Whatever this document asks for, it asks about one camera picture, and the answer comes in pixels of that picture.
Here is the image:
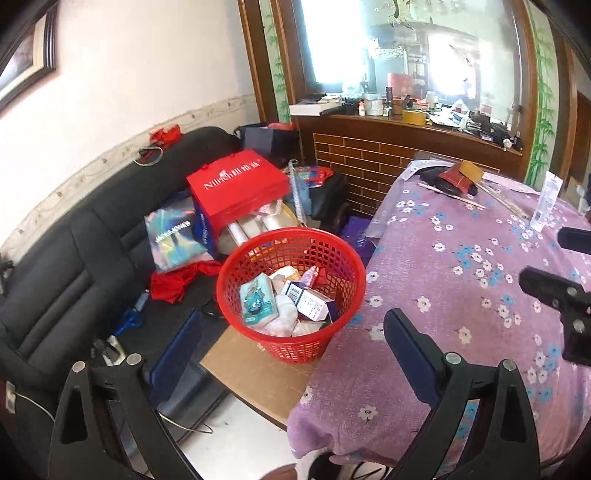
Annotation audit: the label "brown cardboard sheet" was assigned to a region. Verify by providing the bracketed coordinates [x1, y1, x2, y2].
[199, 323, 324, 430]

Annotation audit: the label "blue handled tool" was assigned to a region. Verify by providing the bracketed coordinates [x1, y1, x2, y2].
[113, 291, 151, 337]

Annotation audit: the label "iridescent shopping bag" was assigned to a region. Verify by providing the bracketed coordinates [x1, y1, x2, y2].
[144, 207, 208, 273]

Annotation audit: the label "teal tissue packet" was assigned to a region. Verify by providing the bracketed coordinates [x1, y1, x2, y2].
[239, 273, 280, 328]

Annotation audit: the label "red blue plastic bag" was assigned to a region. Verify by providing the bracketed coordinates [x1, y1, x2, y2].
[295, 166, 333, 188]

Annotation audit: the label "white flat box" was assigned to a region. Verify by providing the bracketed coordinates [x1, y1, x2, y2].
[288, 99, 342, 116]

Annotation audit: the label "black sofa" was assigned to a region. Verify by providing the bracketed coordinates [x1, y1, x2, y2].
[0, 126, 241, 407]

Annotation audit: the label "wooden framed glass window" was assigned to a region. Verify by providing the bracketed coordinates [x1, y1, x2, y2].
[238, 0, 539, 139]

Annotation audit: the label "red paper bag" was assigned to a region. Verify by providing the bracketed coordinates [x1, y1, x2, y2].
[186, 149, 291, 252]

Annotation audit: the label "wooden sideboard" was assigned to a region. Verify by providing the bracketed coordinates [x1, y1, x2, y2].
[293, 113, 525, 227]

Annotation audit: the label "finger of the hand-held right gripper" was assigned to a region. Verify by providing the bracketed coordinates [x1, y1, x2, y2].
[519, 267, 591, 365]
[557, 227, 591, 254]

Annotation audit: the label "red foil pouch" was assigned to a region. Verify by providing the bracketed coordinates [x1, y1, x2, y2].
[438, 168, 469, 195]

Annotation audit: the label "purple box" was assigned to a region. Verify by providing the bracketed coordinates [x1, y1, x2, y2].
[342, 217, 377, 268]

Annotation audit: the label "red gift box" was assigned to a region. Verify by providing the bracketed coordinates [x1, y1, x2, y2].
[387, 73, 416, 100]

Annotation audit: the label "white tissue ball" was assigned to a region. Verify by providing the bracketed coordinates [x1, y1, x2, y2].
[259, 293, 300, 337]

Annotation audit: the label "red plastic basket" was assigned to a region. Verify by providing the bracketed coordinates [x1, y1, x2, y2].
[216, 227, 367, 365]

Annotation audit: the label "small white blue carton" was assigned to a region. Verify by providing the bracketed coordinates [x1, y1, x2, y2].
[281, 280, 341, 322]

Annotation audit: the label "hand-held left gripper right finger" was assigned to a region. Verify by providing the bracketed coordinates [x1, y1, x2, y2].
[383, 308, 541, 480]

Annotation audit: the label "green bamboo wall decal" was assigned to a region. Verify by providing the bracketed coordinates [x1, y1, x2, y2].
[261, 0, 289, 123]
[526, 4, 557, 188]

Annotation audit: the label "patterned wrapping paper roll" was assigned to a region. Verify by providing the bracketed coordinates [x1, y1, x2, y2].
[288, 159, 308, 227]

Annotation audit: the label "silver metal hoop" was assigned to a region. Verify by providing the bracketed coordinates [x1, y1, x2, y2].
[134, 145, 163, 166]

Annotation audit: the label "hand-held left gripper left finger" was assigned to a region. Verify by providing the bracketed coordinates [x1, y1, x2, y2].
[48, 308, 204, 480]

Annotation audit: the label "wooden chopstick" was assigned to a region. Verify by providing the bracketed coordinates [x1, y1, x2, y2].
[418, 182, 488, 209]
[480, 182, 532, 217]
[478, 185, 527, 219]

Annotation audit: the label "red cloth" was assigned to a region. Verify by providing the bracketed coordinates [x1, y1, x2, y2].
[150, 261, 222, 304]
[150, 126, 183, 148]

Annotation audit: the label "framed wall picture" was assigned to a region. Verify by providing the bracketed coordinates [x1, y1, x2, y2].
[0, 11, 58, 114]

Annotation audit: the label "dark navy paper bag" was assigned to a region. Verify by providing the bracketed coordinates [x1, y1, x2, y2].
[238, 122, 301, 167]

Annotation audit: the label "rolled white papers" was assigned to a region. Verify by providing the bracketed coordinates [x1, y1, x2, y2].
[222, 205, 296, 254]

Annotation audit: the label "white lotion tube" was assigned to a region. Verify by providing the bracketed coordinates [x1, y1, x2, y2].
[530, 171, 561, 233]

